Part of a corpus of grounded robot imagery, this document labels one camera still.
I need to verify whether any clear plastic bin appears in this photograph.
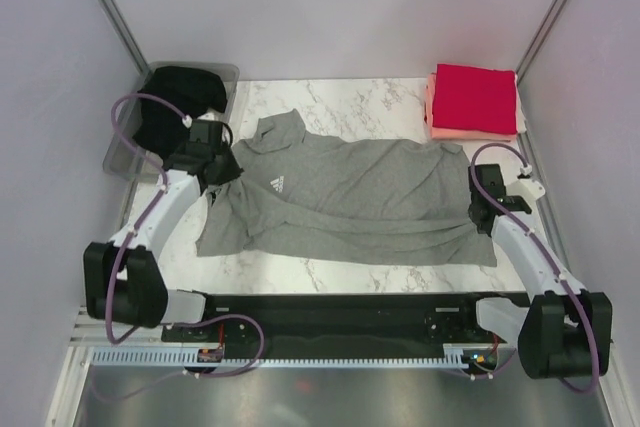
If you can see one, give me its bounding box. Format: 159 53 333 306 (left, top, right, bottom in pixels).
103 61 240 184

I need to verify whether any grey t shirt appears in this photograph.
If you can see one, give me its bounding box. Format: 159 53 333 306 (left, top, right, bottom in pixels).
196 111 497 267

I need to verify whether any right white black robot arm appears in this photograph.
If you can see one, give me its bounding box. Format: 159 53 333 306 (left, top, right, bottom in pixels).
457 164 613 381

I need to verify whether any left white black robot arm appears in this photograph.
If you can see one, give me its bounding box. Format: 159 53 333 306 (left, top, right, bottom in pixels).
83 120 242 340

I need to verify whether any black t shirt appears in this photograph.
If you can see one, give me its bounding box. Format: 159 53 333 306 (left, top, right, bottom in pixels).
132 65 229 153

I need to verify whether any pink folded t shirt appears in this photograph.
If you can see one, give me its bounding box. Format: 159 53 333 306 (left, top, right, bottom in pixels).
424 73 527 142

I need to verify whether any red folded t shirt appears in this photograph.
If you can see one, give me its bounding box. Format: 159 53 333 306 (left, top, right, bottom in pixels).
432 63 517 134

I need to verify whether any white slotted cable duct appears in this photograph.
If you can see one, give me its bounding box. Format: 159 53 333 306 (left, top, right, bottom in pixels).
89 345 485 370

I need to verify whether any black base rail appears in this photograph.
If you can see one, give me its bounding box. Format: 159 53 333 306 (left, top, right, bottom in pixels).
161 294 494 358

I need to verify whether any left aluminium frame post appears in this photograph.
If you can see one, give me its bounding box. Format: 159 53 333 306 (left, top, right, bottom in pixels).
97 0 150 87

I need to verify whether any aluminium frame post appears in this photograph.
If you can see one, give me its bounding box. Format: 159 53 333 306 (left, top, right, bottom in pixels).
516 0 570 81
97 0 150 87

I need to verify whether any right aluminium frame post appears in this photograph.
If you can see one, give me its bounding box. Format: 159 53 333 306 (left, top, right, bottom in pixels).
516 0 570 81

